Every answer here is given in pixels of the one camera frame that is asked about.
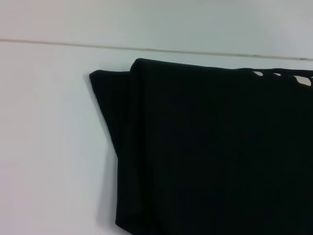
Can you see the black t-shirt with white print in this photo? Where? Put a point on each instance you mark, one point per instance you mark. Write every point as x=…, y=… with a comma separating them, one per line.
x=207, y=147

